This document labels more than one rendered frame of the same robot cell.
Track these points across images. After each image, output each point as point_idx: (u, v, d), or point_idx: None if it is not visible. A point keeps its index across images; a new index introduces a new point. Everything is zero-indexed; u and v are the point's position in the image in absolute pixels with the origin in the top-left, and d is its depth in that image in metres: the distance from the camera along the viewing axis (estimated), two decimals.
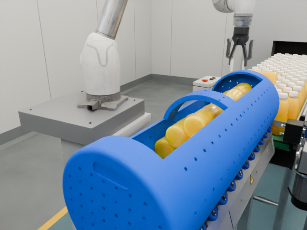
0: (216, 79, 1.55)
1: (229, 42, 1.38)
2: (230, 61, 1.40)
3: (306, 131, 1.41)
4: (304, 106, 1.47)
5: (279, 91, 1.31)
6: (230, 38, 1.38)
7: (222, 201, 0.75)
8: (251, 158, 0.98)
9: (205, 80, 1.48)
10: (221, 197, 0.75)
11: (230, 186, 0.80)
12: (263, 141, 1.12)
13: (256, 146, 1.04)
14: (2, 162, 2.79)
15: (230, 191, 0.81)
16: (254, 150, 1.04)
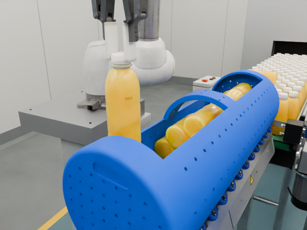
0: (216, 79, 1.55)
1: None
2: (105, 30, 0.50)
3: (306, 131, 1.41)
4: (304, 106, 1.47)
5: (279, 91, 1.31)
6: None
7: (222, 201, 0.75)
8: (251, 158, 0.98)
9: (205, 80, 1.48)
10: (221, 197, 0.75)
11: (230, 186, 0.80)
12: (263, 141, 1.12)
13: (256, 146, 1.04)
14: (2, 162, 2.79)
15: (230, 191, 0.81)
16: (254, 150, 1.04)
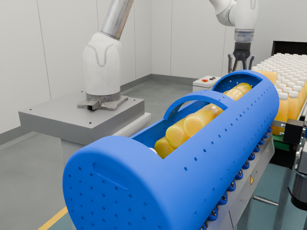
0: (216, 79, 1.55)
1: (230, 58, 1.34)
2: None
3: (306, 131, 1.41)
4: (304, 106, 1.47)
5: (279, 91, 1.31)
6: (230, 53, 1.34)
7: (222, 201, 0.75)
8: (251, 158, 0.98)
9: (205, 80, 1.48)
10: (221, 197, 0.75)
11: (230, 186, 0.80)
12: (263, 141, 1.12)
13: (256, 146, 1.04)
14: (2, 162, 2.79)
15: (230, 191, 0.81)
16: (254, 150, 1.04)
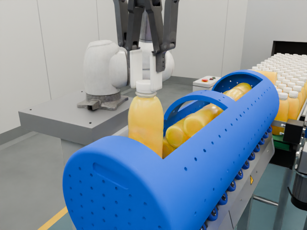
0: (216, 79, 1.55)
1: (117, 2, 0.47)
2: (130, 59, 0.49)
3: (306, 131, 1.41)
4: (304, 106, 1.47)
5: (279, 91, 1.31)
6: None
7: (222, 201, 0.75)
8: (251, 158, 0.98)
9: (205, 80, 1.48)
10: (221, 197, 0.75)
11: (230, 186, 0.80)
12: (263, 141, 1.12)
13: (256, 146, 1.04)
14: (2, 162, 2.79)
15: (230, 191, 0.81)
16: (254, 150, 1.04)
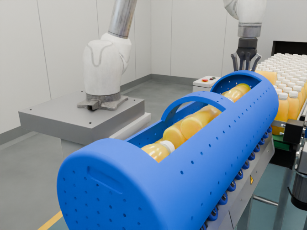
0: (216, 79, 1.55)
1: None
2: None
3: (306, 131, 1.41)
4: (304, 106, 1.47)
5: (279, 91, 1.31)
6: (259, 54, 1.10)
7: (224, 201, 0.75)
8: (253, 159, 0.99)
9: (205, 80, 1.48)
10: (222, 199, 0.75)
11: (232, 189, 0.80)
12: (262, 138, 1.13)
13: (256, 147, 1.04)
14: (2, 162, 2.79)
15: (232, 190, 0.82)
16: (256, 152, 1.04)
